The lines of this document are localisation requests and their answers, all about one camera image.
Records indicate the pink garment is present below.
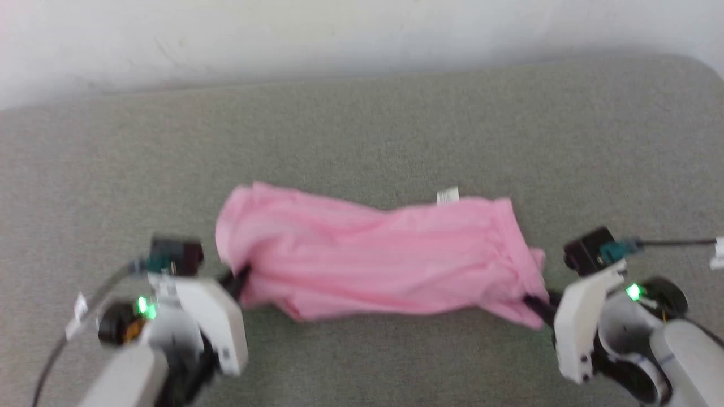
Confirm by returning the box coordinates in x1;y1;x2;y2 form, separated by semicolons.
215;182;549;331

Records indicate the grey fabric sofa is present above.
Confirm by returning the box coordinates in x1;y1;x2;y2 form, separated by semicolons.
0;54;724;407

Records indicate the black right camera cable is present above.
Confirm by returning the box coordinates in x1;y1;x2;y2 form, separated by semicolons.
601;236;724;271

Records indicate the black camera cable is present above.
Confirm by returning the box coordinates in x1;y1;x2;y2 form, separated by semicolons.
601;236;724;271
31;257;170;407

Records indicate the black left camera cable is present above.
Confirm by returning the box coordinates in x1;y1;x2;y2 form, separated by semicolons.
31;257;170;407

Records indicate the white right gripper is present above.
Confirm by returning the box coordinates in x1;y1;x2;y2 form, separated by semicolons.
523;261;628;385

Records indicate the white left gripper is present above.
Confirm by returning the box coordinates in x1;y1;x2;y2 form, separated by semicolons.
148;267;252;377

